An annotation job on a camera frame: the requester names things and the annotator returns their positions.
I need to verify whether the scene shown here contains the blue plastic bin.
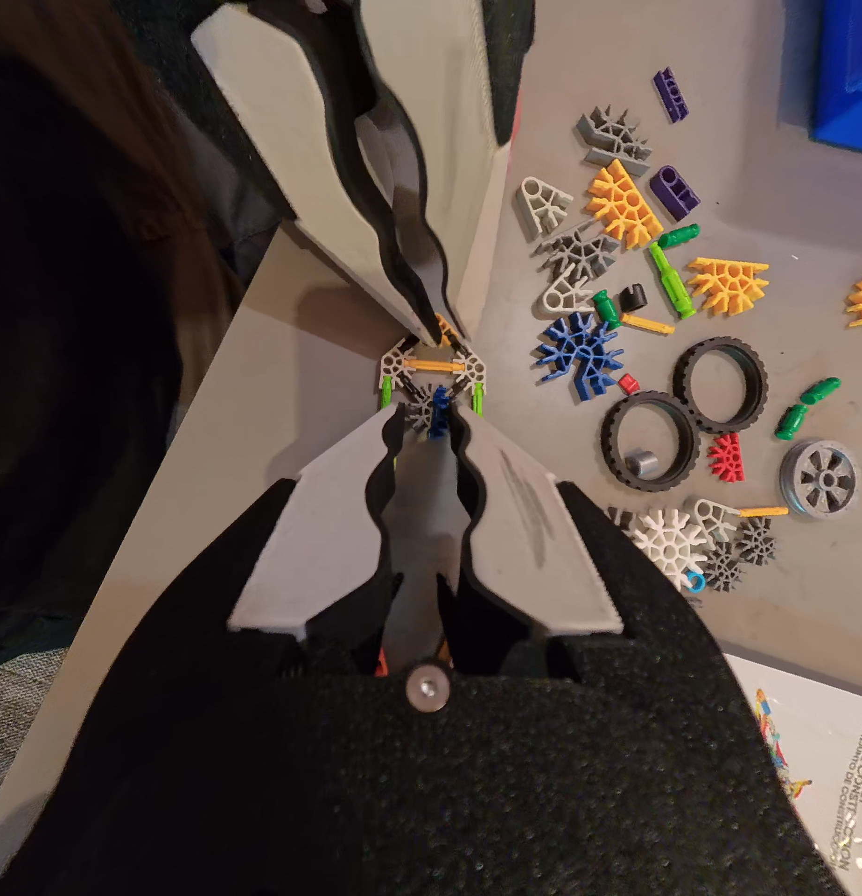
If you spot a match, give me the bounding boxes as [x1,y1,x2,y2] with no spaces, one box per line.
[812,0,862,156]

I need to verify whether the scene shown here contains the interlocked blue grey snowflake connectors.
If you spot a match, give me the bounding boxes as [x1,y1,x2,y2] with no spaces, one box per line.
[406,384,454,442]

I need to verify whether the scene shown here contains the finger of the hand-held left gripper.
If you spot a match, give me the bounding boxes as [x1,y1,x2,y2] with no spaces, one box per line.
[354,0,513,338]
[191,3,443,347]

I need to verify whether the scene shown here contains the black rubber tire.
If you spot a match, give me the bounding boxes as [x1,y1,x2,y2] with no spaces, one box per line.
[600,391,701,491]
[672,337,769,435]

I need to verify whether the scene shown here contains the light grey connector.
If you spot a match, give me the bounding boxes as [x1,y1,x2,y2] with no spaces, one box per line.
[686,497,743,543]
[516,177,574,240]
[540,269,597,317]

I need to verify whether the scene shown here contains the yellow grey connector rod assembly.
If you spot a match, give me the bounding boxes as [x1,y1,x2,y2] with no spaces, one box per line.
[378,314,488,408]

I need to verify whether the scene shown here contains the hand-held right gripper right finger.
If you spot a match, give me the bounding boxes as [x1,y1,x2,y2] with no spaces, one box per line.
[450,405,624,637]

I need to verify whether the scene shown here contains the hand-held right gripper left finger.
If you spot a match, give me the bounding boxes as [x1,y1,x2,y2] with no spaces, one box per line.
[226,405,407,641]

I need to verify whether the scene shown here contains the instruction booklet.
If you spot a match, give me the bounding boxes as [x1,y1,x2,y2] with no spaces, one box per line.
[725,654,862,896]

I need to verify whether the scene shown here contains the large blue connector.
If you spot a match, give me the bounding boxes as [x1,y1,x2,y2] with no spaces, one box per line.
[536,313,625,402]

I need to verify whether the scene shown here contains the purple connector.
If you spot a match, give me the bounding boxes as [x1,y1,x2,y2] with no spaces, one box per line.
[652,66,689,123]
[649,166,701,221]

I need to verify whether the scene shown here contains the grey wheel hub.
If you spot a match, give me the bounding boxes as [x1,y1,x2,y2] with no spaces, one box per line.
[779,440,860,520]

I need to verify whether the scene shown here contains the yellow fan connector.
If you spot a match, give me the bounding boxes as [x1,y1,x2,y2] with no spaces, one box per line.
[585,160,664,249]
[686,258,770,317]

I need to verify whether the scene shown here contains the small dark grey snowflake connector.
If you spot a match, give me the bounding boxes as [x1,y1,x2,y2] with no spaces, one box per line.
[735,518,778,567]
[704,542,747,592]

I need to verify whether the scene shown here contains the light green rod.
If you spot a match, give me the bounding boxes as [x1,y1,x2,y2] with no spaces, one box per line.
[648,241,698,319]

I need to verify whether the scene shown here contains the grey stacked connector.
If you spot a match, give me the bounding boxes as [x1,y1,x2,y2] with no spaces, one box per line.
[576,106,653,176]

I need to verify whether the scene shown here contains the red fan connector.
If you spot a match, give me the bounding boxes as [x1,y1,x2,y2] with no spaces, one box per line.
[707,433,745,484]

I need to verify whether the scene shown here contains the white snowflake connector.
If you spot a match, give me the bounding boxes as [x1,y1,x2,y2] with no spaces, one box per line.
[630,509,712,589]

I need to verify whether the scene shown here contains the person's black garment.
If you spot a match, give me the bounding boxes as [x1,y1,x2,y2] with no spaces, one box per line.
[0,0,215,666]

